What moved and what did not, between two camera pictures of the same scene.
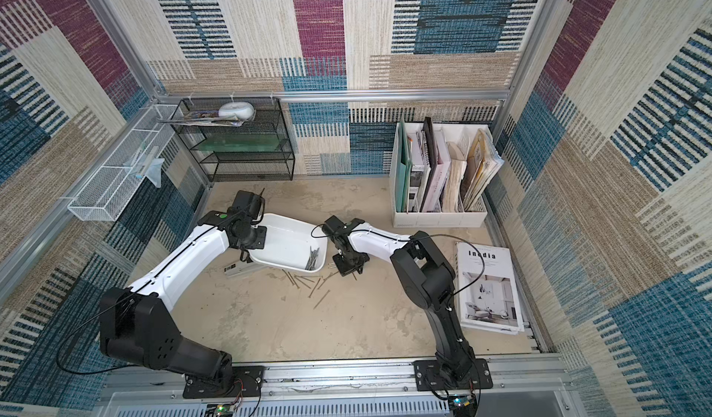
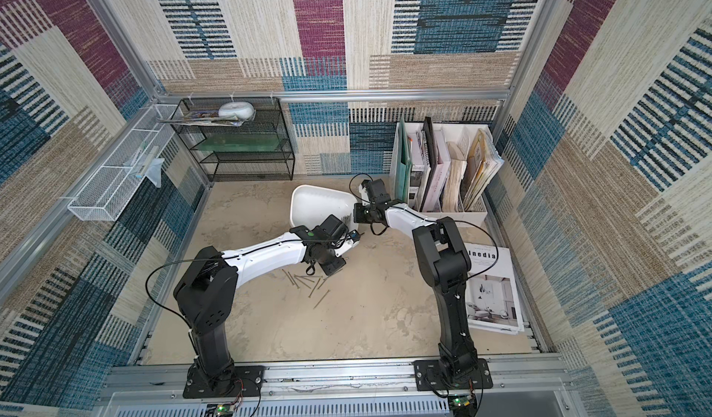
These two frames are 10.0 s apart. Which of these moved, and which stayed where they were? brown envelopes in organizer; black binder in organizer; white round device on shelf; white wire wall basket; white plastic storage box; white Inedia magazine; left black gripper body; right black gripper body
Moved: right black gripper body; left black gripper body; white plastic storage box
Stayed: black binder in organizer; white round device on shelf; brown envelopes in organizer; white Inedia magazine; white wire wall basket
